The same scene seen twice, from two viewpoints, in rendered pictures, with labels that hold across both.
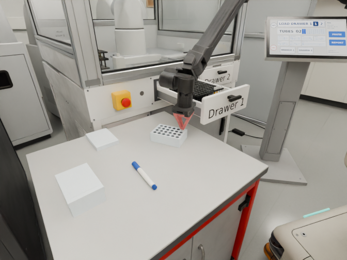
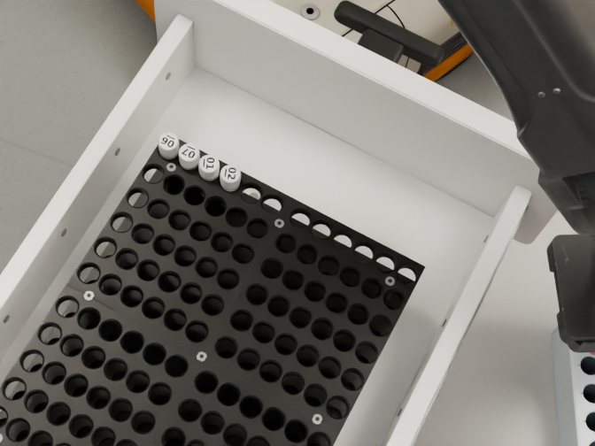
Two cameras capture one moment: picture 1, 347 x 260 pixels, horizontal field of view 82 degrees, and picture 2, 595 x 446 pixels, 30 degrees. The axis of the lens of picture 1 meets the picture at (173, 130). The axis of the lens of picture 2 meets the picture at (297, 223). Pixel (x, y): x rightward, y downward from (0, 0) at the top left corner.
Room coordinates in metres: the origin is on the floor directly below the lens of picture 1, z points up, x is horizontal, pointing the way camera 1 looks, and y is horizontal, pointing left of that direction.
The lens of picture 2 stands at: (1.01, 0.05, 1.51)
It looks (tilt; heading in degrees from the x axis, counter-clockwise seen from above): 68 degrees down; 236
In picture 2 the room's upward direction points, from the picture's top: 12 degrees clockwise
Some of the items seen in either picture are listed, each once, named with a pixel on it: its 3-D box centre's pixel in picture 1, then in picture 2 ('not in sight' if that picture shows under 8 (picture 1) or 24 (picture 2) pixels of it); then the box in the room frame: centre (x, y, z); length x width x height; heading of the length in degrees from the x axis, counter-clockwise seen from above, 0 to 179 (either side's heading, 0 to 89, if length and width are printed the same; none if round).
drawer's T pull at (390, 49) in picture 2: (232, 97); (380, 48); (0.78, -0.24, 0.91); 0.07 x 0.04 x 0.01; 129
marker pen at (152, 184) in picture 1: (143, 174); not in sight; (0.47, 0.09, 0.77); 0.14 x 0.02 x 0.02; 36
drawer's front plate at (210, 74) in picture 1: (217, 76); not in sight; (1.24, -0.27, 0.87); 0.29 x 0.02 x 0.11; 129
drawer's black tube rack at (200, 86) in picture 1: (193, 92); (201, 370); (0.95, -0.10, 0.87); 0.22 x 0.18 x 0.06; 39
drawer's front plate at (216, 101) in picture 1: (226, 103); (355, 104); (0.80, -0.22, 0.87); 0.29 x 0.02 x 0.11; 129
